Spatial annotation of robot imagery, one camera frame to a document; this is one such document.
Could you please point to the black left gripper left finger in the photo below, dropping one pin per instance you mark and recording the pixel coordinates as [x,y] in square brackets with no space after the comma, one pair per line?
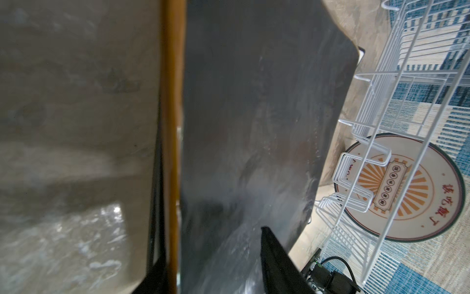
[156,281]

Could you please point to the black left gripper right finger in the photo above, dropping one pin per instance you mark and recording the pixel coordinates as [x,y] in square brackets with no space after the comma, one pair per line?
[280,276]

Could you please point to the black square plate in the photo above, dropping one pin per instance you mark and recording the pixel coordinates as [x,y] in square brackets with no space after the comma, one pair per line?
[133,130]

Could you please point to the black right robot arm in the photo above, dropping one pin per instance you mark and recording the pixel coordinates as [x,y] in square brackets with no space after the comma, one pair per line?
[323,281]

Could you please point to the white wire dish rack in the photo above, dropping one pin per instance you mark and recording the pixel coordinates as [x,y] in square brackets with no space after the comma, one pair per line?
[420,89]

